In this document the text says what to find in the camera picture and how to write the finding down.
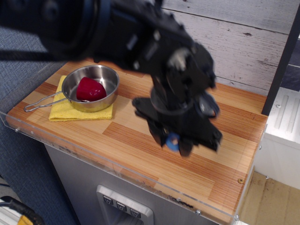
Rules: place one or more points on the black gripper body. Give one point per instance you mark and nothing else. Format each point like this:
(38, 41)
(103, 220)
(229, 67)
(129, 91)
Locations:
(185, 121)

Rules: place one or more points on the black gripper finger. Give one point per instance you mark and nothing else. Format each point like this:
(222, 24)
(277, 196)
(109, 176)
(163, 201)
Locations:
(186, 145)
(158, 131)

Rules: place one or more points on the blue and grey spoon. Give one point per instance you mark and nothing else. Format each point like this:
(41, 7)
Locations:
(173, 141)

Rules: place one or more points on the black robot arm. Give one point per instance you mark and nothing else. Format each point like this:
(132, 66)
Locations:
(136, 35)

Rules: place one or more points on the stainless steel pot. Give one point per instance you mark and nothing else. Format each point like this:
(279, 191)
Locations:
(102, 74)

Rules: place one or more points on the red and yellow toy fruit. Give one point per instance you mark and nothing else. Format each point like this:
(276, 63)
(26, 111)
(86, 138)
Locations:
(90, 90)

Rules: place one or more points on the silver toy cabinet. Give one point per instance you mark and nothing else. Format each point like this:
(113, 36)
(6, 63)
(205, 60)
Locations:
(80, 181)

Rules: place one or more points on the white ribbed block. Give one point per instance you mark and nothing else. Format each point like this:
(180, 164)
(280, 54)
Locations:
(278, 156)

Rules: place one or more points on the yellow cloth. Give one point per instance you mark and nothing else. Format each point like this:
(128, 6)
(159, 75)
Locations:
(63, 111)

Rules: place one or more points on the clear acrylic edge guard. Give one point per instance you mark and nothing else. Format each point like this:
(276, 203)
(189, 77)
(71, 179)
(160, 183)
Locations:
(208, 183)

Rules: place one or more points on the black vertical post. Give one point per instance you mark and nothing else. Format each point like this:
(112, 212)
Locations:
(283, 64)

